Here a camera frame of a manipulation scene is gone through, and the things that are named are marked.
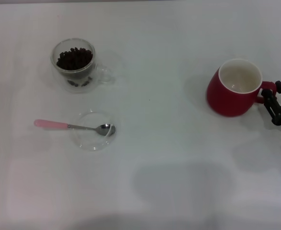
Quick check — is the red ceramic mug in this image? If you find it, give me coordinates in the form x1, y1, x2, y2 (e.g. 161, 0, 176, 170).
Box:
206, 58, 277, 118

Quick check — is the round clear glass saucer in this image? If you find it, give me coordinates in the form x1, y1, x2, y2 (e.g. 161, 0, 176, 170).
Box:
69, 109, 118, 152

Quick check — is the coffee beans pile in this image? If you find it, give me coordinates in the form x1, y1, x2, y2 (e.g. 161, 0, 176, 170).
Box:
56, 46, 94, 71

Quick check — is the pink-handled metal spoon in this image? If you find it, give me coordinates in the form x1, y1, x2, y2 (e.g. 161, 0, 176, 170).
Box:
34, 119, 117, 137

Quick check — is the double-wall glass cup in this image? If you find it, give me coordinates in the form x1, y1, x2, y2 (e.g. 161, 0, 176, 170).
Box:
49, 37, 115, 94

